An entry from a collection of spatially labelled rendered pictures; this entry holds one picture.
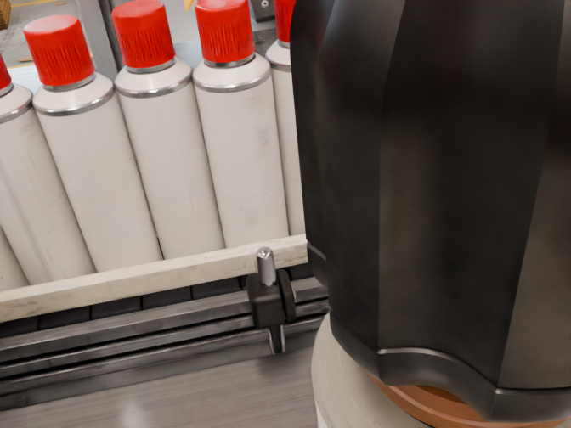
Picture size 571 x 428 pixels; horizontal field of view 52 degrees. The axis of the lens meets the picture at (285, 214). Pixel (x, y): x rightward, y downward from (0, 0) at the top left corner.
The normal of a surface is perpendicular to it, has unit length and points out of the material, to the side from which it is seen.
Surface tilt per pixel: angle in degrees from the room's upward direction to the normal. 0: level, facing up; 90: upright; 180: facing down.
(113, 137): 90
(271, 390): 0
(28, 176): 90
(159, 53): 90
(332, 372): 1
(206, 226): 90
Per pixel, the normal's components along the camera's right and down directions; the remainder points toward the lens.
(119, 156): 0.88, 0.22
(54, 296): 0.18, 0.58
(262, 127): 0.70, 0.37
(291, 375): -0.09, -0.80
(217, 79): -0.25, -0.14
